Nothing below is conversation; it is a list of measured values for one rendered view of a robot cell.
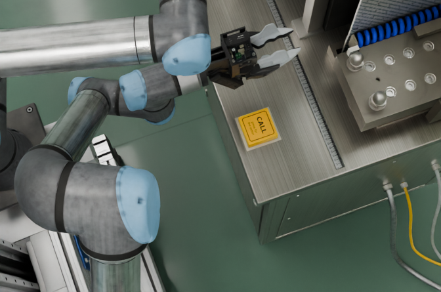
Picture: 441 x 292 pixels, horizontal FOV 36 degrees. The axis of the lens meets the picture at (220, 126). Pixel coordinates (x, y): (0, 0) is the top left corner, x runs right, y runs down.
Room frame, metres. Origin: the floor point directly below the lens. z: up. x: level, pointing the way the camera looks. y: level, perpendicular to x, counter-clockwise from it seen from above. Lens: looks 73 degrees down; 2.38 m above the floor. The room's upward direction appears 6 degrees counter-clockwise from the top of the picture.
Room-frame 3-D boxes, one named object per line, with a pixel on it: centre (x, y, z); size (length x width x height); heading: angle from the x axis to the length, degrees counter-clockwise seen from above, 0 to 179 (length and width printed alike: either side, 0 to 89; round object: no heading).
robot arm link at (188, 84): (0.51, 0.06, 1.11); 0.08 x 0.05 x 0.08; 13
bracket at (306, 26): (0.67, -0.22, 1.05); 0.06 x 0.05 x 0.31; 104
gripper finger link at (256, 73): (0.51, -0.09, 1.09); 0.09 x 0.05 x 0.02; 94
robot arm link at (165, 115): (0.49, 0.15, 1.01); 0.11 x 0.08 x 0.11; 77
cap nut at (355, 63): (0.52, -0.29, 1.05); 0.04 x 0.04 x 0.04
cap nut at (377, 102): (0.43, -0.33, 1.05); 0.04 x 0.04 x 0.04
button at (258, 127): (0.44, -0.08, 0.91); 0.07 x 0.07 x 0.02; 14
